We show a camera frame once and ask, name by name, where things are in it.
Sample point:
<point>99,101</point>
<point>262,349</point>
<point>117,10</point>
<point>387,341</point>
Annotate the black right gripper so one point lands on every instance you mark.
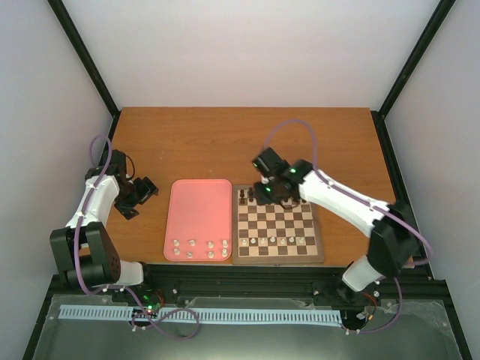
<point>262,199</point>

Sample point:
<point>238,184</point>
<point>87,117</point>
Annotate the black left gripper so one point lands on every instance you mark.
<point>124,208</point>

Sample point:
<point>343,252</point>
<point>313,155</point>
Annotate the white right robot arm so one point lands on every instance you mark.
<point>391,241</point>

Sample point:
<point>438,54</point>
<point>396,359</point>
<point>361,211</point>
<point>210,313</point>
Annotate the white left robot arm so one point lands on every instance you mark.
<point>83,247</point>

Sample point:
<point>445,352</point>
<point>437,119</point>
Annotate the wooden chessboard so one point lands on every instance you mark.
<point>290,218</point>

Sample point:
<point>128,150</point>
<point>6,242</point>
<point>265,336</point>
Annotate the pink plastic tray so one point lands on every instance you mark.
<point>199,209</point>

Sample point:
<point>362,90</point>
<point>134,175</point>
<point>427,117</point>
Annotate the light blue cable duct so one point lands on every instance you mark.
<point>210,316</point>

